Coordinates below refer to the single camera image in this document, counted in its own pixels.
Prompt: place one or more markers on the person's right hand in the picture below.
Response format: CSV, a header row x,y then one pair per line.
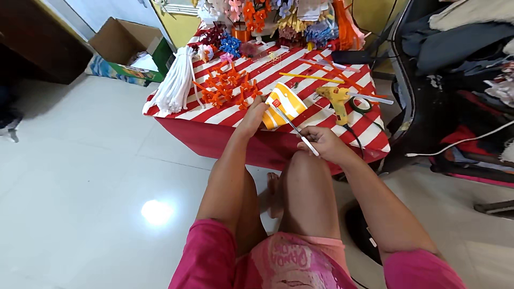
x,y
330,144

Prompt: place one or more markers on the person's left hand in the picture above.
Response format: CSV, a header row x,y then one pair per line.
x,y
249,121

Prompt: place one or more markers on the person's left fingers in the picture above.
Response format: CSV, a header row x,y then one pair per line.
x,y
259,104

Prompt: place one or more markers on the person's right fingers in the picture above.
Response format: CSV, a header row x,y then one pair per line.
x,y
310,131

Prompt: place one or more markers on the person's right thumb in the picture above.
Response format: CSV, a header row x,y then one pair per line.
x,y
305,146

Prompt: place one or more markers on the yellow white striped paper cup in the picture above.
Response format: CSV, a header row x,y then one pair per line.
x,y
290,102

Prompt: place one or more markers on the person's left forearm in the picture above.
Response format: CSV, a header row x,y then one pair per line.
x,y
226,173

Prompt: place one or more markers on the person's right forearm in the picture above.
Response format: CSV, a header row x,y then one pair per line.
x,y
382,200

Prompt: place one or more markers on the pile of orange pipe-cleaner flowers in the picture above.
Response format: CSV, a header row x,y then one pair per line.
x,y
225,86

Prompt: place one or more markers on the yellow hot glue gun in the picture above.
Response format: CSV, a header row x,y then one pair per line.
x,y
339,103

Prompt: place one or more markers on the person's legs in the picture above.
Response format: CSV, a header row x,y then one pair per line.
x,y
309,192

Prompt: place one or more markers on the red white striped tablecloth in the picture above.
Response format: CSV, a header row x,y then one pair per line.
x,y
225,136

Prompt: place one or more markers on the green tape roll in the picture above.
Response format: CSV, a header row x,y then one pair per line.
x,y
353,106

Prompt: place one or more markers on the yellow pipe cleaner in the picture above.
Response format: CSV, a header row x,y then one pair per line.
x,y
313,78

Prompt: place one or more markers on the pink pipe-cleaner flower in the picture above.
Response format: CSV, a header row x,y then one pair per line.
x,y
227,57

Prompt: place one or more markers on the loose orange pipe cleaners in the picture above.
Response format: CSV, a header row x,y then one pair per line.
x,y
346,78

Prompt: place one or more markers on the blue pipe-cleaner flowers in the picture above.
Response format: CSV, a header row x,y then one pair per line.
x,y
230,45

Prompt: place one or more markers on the clear glue stick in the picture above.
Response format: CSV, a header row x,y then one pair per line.
x,y
371,98

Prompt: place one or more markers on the white pink pen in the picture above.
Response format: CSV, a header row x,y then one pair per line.
x,y
348,68

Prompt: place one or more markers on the white pink fuzzy flower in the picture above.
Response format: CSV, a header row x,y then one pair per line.
x,y
205,53

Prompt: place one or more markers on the bundle of mauve pipe cleaners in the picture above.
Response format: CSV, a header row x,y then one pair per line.
x,y
290,35

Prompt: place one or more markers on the dark red pipe-cleaner flowers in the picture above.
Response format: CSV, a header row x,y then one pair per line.
x,y
212,35

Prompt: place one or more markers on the black rectangular case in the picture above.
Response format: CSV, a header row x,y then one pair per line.
x,y
351,57

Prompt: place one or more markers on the bundle of white pipe cleaners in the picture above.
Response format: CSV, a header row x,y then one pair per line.
x,y
174,84

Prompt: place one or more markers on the bouquet of orange flowers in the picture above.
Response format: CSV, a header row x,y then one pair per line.
x,y
253,16

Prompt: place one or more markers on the bundle of yellow pipe cleaners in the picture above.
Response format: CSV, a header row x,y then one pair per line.
x,y
295,22

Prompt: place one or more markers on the bundle of blue pipe cleaners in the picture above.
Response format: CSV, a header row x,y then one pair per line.
x,y
322,32

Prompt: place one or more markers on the black round floor object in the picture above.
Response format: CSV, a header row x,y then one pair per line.
x,y
359,228

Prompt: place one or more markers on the bouquet of purple flowers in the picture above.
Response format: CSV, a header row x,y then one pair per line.
x,y
284,7

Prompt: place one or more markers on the bouquet of pink white flowers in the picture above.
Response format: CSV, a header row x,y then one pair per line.
x,y
219,11

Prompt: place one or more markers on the white paper sheets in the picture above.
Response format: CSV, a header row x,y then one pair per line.
x,y
311,10

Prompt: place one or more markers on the bundle of orange pipe cleaners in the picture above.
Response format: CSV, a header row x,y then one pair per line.
x,y
344,28

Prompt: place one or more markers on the black chair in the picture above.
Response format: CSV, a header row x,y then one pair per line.
x,y
417,90

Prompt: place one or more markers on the person's body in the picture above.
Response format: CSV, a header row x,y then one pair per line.
x,y
293,265

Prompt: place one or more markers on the green cardboard box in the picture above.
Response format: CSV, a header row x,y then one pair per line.
x,y
118,46

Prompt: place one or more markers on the pile of clothes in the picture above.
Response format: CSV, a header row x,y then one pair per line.
x,y
461,52

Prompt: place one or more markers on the dark brown door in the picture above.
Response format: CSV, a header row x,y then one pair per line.
x,y
36,36

